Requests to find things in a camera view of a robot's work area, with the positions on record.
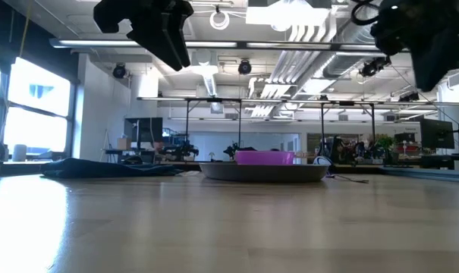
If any white cylinder container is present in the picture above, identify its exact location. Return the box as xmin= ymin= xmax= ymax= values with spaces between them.
xmin=12 ymin=144 xmax=28 ymax=163

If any purple plastic bowl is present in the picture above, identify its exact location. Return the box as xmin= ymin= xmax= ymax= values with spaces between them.
xmin=234 ymin=150 xmax=296 ymax=166

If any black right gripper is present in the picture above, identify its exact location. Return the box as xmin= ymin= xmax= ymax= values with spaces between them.
xmin=370 ymin=0 xmax=459 ymax=93

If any black overhead frame bar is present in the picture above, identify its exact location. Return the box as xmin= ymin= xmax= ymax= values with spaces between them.
xmin=49 ymin=37 xmax=412 ymax=53

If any white coiled cable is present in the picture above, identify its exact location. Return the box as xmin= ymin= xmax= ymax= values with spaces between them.
xmin=209 ymin=10 xmax=231 ymax=31

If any white ceiling light fixture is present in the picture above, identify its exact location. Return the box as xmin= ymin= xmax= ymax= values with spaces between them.
xmin=246 ymin=0 xmax=332 ymax=28

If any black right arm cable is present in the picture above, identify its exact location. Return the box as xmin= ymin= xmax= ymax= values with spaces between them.
xmin=351 ymin=0 xmax=382 ymax=27

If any blue mat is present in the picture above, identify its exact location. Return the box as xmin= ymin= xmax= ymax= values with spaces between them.
xmin=380 ymin=166 xmax=459 ymax=184

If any green potted plant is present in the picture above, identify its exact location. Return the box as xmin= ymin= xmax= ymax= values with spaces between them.
xmin=376 ymin=134 xmax=395 ymax=153

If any black computer monitor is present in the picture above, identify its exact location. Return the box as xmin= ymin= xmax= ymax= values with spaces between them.
xmin=124 ymin=117 xmax=164 ymax=143
xmin=420 ymin=118 xmax=455 ymax=150

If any black background frame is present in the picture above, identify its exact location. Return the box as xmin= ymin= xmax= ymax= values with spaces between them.
xmin=319 ymin=100 xmax=376 ymax=158
xmin=184 ymin=97 xmax=243 ymax=146

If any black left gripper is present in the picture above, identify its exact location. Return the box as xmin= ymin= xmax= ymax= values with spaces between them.
xmin=93 ymin=0 xmax=195 ymax=72

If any black ceiling camera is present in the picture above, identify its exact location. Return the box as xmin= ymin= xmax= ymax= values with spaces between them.
xmin=112 ymin=63 xmax=127 ymax=80
xmin=360 ymin=55 xmax=391 ymax=78
xmin=237 ymin=59 xmax=253 ymax=76

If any grey round plate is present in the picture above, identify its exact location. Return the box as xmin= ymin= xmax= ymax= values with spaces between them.
xmin=198 ymin=162 xmax=331 ymax=184

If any dark blue cloth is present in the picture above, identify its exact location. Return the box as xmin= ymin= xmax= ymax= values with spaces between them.
xmin=40 ymin=157 xmax=184 ymax=180

